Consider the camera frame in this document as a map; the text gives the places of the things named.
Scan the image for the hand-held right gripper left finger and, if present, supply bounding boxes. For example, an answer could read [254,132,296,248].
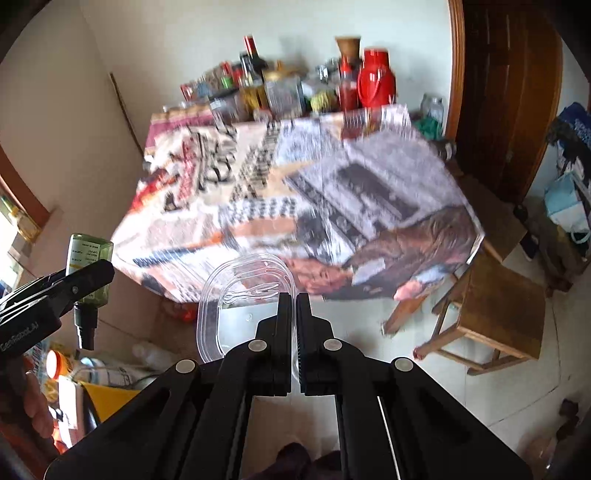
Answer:
[44,292,296,480]

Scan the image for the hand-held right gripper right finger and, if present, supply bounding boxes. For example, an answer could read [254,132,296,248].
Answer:
[295,292,532,480]

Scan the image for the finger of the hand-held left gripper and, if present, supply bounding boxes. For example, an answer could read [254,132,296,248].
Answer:
[0,261,115,317]

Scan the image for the green glass bottle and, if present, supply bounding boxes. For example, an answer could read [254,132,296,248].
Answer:
[67,234,114,350]

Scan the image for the clear plastic container lid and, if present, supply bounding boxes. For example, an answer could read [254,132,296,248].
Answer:
[196,251,298,363]

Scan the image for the person's left hand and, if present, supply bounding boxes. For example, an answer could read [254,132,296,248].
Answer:
[13,357,54,438]

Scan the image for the orange lid container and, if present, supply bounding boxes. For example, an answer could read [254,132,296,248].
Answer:
[46,350,77,381]

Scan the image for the row of windowsill bottles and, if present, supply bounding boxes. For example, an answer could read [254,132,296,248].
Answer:
[0,191,42,245]

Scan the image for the wooden table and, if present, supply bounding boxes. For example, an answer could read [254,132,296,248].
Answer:
[143,106,485,337]

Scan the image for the yellow bag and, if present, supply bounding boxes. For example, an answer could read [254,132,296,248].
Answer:
[83,383,139,423]

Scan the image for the printed tablecloth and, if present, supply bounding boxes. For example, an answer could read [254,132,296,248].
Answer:
[111,104,485,305]

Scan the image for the thin wooden stick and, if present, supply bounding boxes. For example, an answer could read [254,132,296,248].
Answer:
[110,71,146,155]

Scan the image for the jar with black lid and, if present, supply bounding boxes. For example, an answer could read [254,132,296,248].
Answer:
[210,92,241,125]

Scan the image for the low wooden stool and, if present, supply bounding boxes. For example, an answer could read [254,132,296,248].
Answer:
[455,175,529,264]

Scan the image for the custard apple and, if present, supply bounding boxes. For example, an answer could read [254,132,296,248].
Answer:
[311,90,338,114]

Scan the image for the green cloth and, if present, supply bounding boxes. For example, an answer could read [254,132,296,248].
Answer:
[413,117,444,141]

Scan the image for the glass jar with gold lid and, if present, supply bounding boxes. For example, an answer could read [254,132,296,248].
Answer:
[265,76,303,116]

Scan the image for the red sauce bottle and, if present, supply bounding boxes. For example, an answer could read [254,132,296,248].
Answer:
[338,56,358,112]

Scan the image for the empty glass jar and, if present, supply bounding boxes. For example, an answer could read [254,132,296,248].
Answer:
[420,93,445,123]

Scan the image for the red thermos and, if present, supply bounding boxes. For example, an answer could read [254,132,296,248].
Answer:
[358,47,398,110]

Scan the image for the dark wine bottle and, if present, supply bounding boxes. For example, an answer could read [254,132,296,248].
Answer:
[242,34,269,75]

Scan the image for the brown vase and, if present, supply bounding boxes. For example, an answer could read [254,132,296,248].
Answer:
[335,36,363,63]

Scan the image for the light blue paper bag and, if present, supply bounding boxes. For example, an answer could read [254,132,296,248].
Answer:
[545,172,591,234]

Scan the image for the dark wooden door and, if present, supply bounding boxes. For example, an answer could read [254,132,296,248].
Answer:
[448,0,564,204]

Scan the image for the dark blue cloth bag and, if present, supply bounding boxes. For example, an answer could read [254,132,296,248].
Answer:
[547,102,591,153]

